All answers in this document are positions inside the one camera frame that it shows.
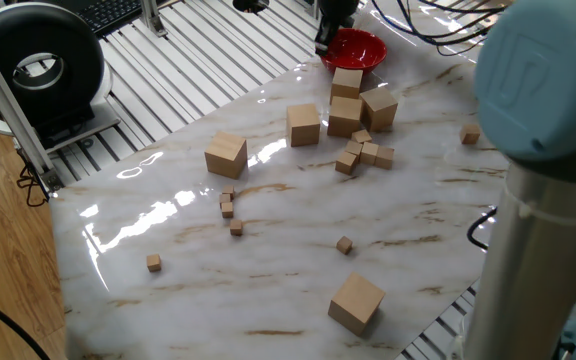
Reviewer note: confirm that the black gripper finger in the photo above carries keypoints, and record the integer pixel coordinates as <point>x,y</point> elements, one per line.
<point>325,35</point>

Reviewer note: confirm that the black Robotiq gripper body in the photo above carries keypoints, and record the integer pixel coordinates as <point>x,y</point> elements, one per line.
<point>338,7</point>

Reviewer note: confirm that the large wooden cube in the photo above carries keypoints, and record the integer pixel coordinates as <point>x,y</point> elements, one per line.
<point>380,110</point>
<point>346,82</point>
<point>225,156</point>
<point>303,125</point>
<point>344,120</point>
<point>355,303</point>

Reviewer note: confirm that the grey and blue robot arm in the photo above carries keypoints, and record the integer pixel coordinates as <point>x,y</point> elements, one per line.
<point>543,75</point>

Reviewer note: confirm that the red bowl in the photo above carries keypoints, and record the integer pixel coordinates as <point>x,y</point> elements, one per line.
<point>355,52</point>

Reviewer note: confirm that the black round object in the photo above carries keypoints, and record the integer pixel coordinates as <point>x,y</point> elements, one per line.
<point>250,5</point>

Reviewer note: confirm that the medium wooden cube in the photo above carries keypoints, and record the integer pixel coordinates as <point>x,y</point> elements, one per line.
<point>352,148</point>
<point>369,153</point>
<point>361,136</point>
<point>469,134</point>
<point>384,158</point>
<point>346,163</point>

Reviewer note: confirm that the small wooden cube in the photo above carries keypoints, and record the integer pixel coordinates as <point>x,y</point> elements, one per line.
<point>224,198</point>
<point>227,210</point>
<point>153,263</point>
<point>344,245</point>
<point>228,190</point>
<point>236,227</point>

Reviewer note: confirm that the black keyboard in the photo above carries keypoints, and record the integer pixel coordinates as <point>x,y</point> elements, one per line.
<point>110,12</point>

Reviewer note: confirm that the marble pattern board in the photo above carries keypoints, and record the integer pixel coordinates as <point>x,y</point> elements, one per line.
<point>318,280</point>

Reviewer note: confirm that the aluminium frame profile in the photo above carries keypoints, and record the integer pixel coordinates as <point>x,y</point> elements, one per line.
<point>152,20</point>
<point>8,107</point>

